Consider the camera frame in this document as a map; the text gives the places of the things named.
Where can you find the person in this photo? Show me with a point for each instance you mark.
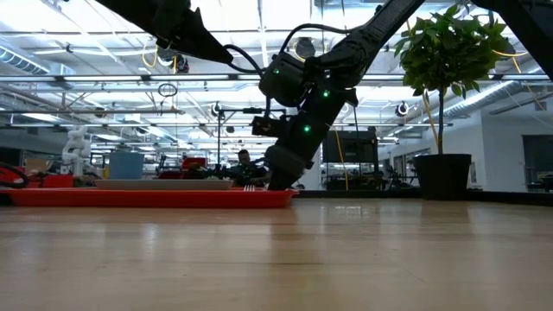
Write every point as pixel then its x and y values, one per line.
pixel 246 170

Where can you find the blue plastic cup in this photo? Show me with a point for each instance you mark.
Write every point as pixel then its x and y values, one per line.
pixel 126 166

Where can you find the red box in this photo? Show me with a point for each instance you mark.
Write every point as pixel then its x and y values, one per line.
pixel 194 163

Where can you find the teal round plate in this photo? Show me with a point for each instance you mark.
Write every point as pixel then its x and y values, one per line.
pixel 164 185

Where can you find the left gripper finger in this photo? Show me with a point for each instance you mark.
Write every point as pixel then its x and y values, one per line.
pixel 209 43

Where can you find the red plastic tray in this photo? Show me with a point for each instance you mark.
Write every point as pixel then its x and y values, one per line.
pixel 151 199

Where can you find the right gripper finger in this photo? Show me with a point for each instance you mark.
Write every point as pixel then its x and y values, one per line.
pixel 283 181

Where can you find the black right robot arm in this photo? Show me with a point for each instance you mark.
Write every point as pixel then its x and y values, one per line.
pixel 371 34

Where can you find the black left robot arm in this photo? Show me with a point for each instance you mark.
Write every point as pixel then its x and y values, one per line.
pixel 129 13

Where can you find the white robot figure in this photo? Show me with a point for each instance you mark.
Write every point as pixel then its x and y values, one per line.
pixel 77 151

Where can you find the red bin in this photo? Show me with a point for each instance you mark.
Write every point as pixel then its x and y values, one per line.
pixel 56 181

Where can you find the black aluminium table frame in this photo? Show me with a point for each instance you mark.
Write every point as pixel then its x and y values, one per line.
pixel 367 194

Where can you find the black cabinet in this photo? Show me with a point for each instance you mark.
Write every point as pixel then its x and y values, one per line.
pixel 350 147

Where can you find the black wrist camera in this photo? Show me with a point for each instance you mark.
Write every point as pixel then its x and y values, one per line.
pixel 265 126

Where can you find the cardboard box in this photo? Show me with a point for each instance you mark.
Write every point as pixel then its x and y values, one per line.
pixel 36 165

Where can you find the green potted plant black pot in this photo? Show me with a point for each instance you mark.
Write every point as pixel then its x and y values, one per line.
pixel 443 177

